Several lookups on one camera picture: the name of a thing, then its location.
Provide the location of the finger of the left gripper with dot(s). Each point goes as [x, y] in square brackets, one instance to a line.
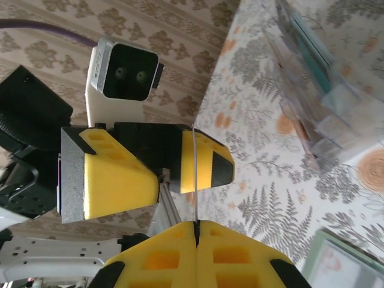
[210, 168]
[114, 186]

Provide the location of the clear acrylic card organizer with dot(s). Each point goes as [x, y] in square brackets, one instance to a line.
[315, 114]

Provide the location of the aluminium side rail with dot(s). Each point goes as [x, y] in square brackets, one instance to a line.
[169, 204]

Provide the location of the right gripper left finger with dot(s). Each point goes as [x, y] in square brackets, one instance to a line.
[162, 264]

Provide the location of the teal credit card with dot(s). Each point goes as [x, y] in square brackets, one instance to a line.
[312, 54]

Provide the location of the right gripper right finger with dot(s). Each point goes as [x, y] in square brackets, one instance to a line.
[234, 264]

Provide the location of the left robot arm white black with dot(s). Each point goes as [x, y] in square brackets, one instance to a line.
[45, 252]

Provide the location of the green translucent card holder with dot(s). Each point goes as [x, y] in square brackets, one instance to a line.
[345, 261]

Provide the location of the floral patterned table cover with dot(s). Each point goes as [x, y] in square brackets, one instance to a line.
[270, 195]

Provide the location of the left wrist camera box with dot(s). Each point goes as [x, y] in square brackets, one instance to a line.
[129, 72]

